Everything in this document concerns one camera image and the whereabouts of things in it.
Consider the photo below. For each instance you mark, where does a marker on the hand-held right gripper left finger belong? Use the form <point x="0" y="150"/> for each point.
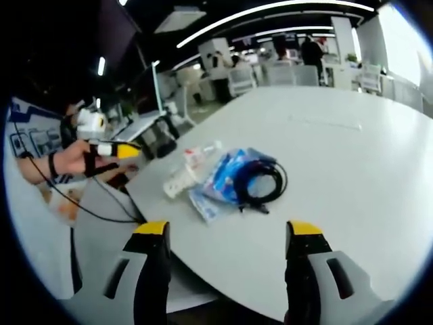
<point x="152" y="271"/>

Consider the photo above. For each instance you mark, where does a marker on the person's left hand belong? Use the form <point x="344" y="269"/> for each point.
<point x="72" y="159"/>

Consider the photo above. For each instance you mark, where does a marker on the green potted plant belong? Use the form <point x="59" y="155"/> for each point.
<point x="352" y="58"/>

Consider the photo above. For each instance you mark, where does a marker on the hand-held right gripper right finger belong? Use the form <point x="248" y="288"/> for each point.
<point x="301" y="271"/>

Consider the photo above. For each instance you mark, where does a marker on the blue plastic packet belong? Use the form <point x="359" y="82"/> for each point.
<point x="223" y="176"/>

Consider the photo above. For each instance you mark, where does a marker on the long curved ceiling light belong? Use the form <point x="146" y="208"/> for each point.
<point x="257" y="13"/>

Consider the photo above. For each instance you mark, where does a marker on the black wristband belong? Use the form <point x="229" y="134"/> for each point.
<point x="53" y="166"/>

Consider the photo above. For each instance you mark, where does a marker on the computer monitor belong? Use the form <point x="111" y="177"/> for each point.
<point x="145" y="89"/>

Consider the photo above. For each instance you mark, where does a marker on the blue and white display board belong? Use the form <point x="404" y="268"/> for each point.
<point x="34" y="132"/>

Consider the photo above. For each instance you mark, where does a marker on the orange and white printed bag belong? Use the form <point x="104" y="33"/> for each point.
<point x="62" y="203"/>

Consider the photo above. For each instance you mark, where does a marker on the white background desk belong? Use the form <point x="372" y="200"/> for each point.
<point x="135" y="127"/>

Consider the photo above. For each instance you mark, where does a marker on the white mesh office chair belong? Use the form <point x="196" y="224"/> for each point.
<point x="308" y="76"/>
<point x="370" y="78"/>
<point x="281" y="75"/>
<point x="242" y="81"/>

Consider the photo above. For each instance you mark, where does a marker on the white table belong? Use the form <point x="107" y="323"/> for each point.
<point x="321" y="169"/>

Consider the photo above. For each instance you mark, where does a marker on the black office chair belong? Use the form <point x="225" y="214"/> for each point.
<point x="159" y="139"/>

